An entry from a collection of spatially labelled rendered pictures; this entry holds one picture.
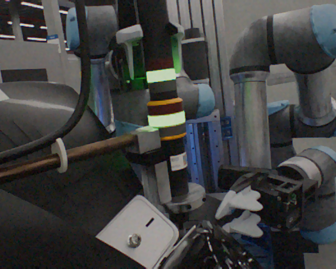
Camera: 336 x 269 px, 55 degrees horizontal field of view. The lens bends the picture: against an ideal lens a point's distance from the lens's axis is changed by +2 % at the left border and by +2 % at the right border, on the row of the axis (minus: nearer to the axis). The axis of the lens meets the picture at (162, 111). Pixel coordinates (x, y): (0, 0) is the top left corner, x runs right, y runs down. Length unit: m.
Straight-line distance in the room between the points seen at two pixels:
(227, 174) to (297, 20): 0.36
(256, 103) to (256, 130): 0.06
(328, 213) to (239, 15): 1.74
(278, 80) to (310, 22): 1.64
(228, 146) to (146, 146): 1.00
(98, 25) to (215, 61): 0.54
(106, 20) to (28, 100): 0.53
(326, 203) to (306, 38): 0.34
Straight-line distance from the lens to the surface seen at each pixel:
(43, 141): 0.30
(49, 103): 0.44
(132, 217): 0.35
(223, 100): 1.30
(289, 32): 0.76
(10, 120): 0.40
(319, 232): 0.78
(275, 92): 2.38
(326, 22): 0.76
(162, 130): 0.36
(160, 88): 0.36
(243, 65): 0.77
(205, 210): 0.56
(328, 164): 0.74
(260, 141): 0.77
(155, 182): 0.36
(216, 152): 1.23
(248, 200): 0.54
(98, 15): 0.93
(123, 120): 0.62
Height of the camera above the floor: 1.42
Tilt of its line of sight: 7 degrees down
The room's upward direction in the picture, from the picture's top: 8 degrees counter-clockwise
